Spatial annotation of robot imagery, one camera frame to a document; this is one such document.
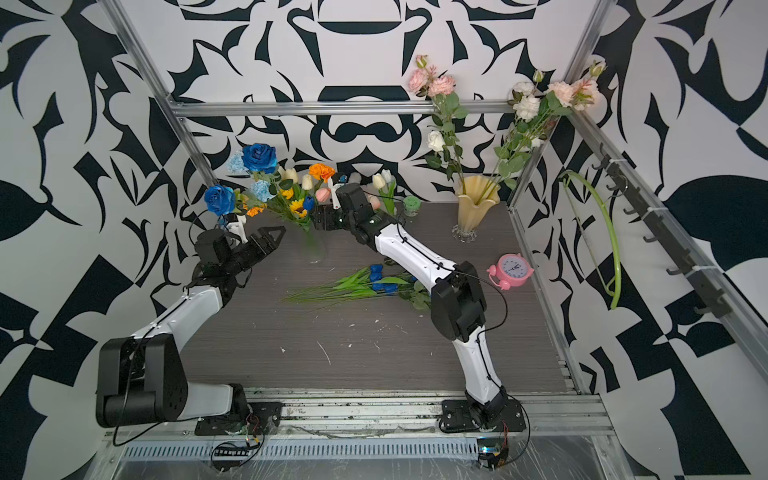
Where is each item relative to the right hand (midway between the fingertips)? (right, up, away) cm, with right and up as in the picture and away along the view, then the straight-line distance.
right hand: (320, 206), depth 85 cm
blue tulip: (+16, -24, +9) cm, 30 cm away
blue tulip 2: (+20, -25, +9) cm, 33 cm away
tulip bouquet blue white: (+19, +7, +3) cm, 20 cm away
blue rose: (+27, -25, +6) cm, 37 cm away
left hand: (-12, -6, 0) cm, 14 cm away
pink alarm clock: (+59, -20, +14) cm, 64 cm away
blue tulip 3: (+14, -22, +12) cm, 29 cm away
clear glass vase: (-5, -12, +16) cm, 20 cm away
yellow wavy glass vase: (+49, +4, +16) cm, 51 cm away
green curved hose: (+69, -14, -19) cm, 73 cm away
